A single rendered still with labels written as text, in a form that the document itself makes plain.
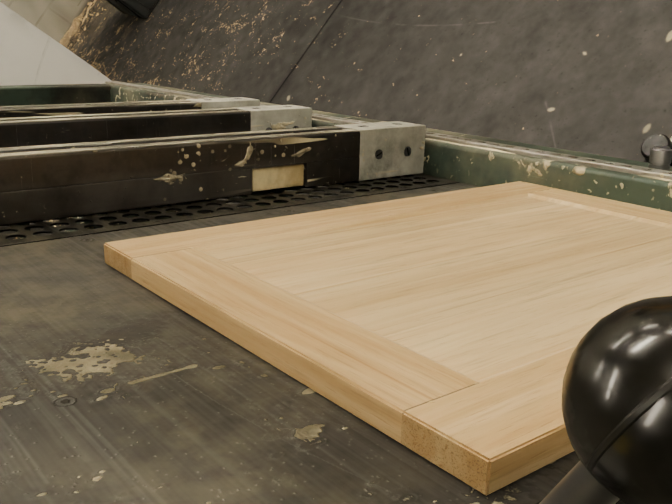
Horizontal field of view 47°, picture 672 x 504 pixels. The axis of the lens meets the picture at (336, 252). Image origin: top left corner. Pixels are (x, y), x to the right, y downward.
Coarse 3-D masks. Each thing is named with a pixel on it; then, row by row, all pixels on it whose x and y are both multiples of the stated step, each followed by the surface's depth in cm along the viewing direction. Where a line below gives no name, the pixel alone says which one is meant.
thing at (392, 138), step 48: (96, 144) 87; (144, 144) 88; (192, 144) 90; (240, 144) 94; (288, 144) 98; (336, 144) 103; (384, 144) 108; (0, 192) 78; (48, 192) 81; (96, 192) 84; (144, 192) 88; (192, 192) 91; (240, 192) 96
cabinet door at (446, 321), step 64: (448, 192) 93; (512, 192) 94; (128, 256) 64; (192, 256) 64; (256, 256) 66; (320, 256) 66; (384, 256) 67; (448, 256) 67; (512, 256) 68; (576, 256) 68; (640, 256) 69; (256, 320) 50; (320, 320) 51; (384, 320) 52; (448, 320) 52; (512, 320) 52; (576, 320) 53; (320, 384) 44; (384, 384) 42; (448, 384) 42; (512, 384) 42; (448, 448) 37; (512, 448) 36
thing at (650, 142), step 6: (648, 138) 104; (654, 138) 103; (660, 138) 102; (666, 138) 102; (642, 144) 104; (648, 144) 103; (654, 144) 103; (660, 144) 102; (666, 144) 102; (642, 150) 103; (648, 150) 103; (648, 156) 103; (648, 162) 104
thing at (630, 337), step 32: (608, 320) 13; (640, 320) 13; (576, 352) 14; (608, 352) 13; (640, 352) 12; (576, 384) 13; (608, 384) 12; (640, 384) 12; (576, 416) 13; (608, 416) 12; (640, 416) 12; (576, 448) 13; (608, 448) 12; (640, 448) 12; (576, 480) 15; (608, 480) 13; (640, 480) 12
